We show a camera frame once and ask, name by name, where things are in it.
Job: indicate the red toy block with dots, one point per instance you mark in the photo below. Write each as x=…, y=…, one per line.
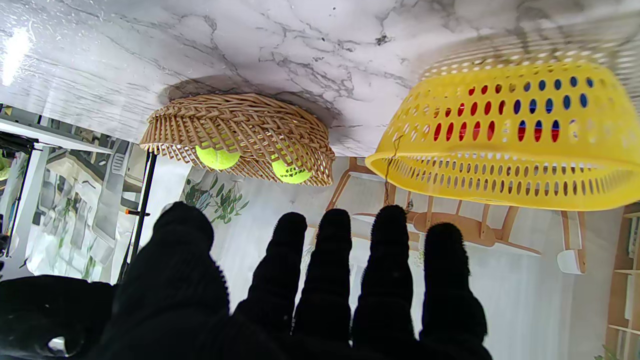
x=539, y=134
x=467, y=117

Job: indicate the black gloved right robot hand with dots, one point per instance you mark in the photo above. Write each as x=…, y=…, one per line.
x=50, y=305

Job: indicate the yellow-green tennis ball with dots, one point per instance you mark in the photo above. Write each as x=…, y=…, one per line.
x=217, y=157
x=291, y=172

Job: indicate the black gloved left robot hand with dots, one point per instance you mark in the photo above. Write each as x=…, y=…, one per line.
x=325, y=305

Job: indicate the yellow perforated plastic basket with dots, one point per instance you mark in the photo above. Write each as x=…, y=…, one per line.
x=510, y=150

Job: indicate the black backdrop stand pole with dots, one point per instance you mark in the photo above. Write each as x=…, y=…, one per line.
x=140, y=210

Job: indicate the woven wicker basket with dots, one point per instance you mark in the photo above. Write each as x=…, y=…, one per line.
x=240, y=125

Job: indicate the printed room scene backdrop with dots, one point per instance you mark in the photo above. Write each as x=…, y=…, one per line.
x=525, y=300

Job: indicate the blue toy block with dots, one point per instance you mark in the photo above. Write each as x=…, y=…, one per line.
x=550, y=100

